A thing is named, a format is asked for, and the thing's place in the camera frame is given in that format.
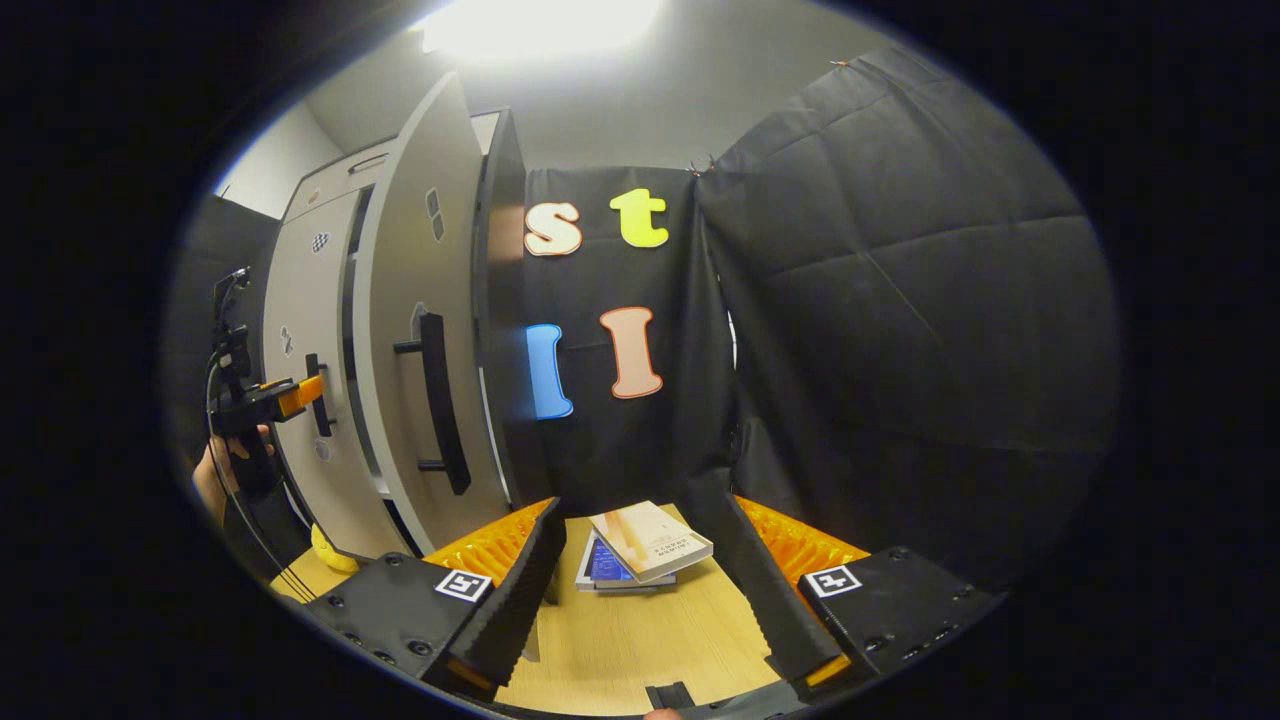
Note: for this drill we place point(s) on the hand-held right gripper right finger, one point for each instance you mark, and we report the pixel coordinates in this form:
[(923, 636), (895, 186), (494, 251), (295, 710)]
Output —
[(775, 600)]

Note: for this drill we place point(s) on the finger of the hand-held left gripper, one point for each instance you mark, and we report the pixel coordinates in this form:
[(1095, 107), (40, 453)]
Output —
[(300, 397)]

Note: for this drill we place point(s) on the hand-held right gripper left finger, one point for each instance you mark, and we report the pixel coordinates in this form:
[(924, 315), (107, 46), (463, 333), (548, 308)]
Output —
[(515, 610)]

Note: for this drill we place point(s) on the grey shoe cabinet door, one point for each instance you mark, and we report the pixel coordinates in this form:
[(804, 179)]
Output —
[(300, 290), (400, 250)]

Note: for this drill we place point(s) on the grey shoe cabinet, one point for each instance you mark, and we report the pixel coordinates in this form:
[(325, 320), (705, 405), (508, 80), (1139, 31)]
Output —
[(500, 300)]

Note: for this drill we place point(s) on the beige book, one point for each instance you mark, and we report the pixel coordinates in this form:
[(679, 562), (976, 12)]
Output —
[(650, 540)]

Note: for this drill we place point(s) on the yellow plush toy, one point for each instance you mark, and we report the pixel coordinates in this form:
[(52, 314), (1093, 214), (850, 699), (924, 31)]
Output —
[(332, 550)]

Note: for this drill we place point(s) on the ceiling light panel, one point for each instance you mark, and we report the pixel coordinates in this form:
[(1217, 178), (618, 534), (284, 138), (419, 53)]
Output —
[(540, 25)]

